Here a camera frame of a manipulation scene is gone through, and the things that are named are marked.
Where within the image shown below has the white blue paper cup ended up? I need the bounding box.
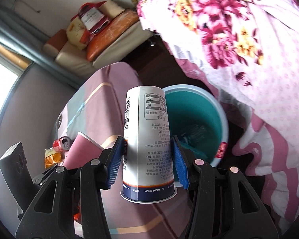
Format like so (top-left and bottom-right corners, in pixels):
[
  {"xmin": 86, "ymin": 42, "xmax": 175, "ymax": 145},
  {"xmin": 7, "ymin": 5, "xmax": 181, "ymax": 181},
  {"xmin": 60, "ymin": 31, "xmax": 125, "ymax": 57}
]
[{"xmin": 121, "ymin": 86, "xmax": 177, "ymax": 204}]

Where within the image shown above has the striped pink grey bedsheet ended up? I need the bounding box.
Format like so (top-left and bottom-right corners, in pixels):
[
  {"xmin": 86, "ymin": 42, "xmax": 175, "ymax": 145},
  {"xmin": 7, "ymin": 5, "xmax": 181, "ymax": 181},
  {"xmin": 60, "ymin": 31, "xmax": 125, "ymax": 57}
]
[{"xmin": 57, "ymin": 62, "xmax": 200, "ymax": 238}]

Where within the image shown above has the red Hennessy bag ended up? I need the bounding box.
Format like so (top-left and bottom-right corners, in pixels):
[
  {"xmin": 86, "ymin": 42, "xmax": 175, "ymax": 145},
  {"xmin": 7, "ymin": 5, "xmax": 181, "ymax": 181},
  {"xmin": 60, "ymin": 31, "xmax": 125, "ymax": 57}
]
[{"xmin": 71, "ymin": 2, "xmax": 110, "ymax": 36}]

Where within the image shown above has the beige armchair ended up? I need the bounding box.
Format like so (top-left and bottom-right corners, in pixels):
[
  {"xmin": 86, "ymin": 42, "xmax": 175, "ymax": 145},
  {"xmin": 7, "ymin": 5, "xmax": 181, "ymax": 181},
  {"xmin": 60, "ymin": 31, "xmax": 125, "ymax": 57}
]
[{"xmin": 41, "ymin": 0, "xmax": 154, "ymax": 79}]

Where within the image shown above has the orange yellow snack bag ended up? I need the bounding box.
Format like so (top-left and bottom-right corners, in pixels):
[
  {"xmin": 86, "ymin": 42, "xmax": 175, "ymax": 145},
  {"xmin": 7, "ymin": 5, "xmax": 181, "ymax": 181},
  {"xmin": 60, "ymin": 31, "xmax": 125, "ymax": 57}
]
[{"xmin": 44, "ymin": 148, "xmax": 62, "ymax": 169}]

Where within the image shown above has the cream printed pillow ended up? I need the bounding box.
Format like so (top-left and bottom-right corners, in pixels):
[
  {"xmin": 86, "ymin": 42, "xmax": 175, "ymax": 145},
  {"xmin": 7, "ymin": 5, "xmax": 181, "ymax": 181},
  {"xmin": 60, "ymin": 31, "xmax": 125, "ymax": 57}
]
[{"xmin": 66, "ymin": 16, "xmax": 90, "ymax": 50}]

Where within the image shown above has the grey padded headboard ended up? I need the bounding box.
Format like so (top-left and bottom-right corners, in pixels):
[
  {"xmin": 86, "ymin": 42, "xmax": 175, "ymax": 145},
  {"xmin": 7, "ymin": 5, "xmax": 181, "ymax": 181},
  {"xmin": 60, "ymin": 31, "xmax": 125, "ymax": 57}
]
[{"xmin": 0, "ymin": 64, "xmax": 75, "ymax": 234}]

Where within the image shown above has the floral pink quilt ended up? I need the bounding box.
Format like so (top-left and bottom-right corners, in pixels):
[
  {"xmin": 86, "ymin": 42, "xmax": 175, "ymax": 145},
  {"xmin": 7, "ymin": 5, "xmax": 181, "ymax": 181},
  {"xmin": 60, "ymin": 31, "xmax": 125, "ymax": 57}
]
[{"xmin": 137, "ymin": 0, "xmax": 299, "ymax": 231}]

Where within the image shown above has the red orange foil wrapper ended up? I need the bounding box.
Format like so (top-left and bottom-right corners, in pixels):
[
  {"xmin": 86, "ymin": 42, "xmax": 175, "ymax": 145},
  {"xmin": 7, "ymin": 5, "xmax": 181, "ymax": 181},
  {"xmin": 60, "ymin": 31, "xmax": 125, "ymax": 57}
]
[{"xmin": 73, "ymin": 202, "xmax": 81, "ymax": 223}]

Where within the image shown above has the pink paper cup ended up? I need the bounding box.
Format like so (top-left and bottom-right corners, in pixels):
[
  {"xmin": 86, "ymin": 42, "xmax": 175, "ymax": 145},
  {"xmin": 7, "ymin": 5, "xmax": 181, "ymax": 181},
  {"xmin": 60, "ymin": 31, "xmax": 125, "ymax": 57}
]
[{"xmin": 62, "ymin": 132, "xmax": 104, "ymax": 170}]

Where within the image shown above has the orange seat cushion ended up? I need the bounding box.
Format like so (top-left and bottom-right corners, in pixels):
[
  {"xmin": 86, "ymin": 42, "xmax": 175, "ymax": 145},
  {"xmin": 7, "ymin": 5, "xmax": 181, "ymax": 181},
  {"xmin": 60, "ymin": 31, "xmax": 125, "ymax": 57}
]
[{"xmin": 86, "ymin": 10, "xmax": 139, "ymax": 62}]

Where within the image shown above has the teal trash bin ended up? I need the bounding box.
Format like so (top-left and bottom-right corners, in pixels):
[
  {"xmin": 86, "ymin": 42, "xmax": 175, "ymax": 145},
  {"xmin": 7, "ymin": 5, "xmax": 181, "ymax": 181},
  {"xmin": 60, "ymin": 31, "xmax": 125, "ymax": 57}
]
[{"xmin": 163, "ymin": 84, "xmax": 229, "ymax": 167}]

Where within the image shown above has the grey blue curtain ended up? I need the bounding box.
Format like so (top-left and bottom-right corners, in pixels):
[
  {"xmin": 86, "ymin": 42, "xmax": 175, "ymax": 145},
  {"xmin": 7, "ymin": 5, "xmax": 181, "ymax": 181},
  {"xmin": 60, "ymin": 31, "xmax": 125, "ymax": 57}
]
[{"xmin": 0, "ymin": 5, "xmax": 84, "ymax": 89}]

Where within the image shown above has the red soda can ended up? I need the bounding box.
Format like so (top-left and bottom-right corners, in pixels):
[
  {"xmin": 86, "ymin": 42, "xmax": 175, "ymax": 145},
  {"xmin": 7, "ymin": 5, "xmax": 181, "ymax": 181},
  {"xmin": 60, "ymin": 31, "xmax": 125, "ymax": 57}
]
[{"xmin": 52, "ymin": 136, "xmax": 72, "ymax": 153}]

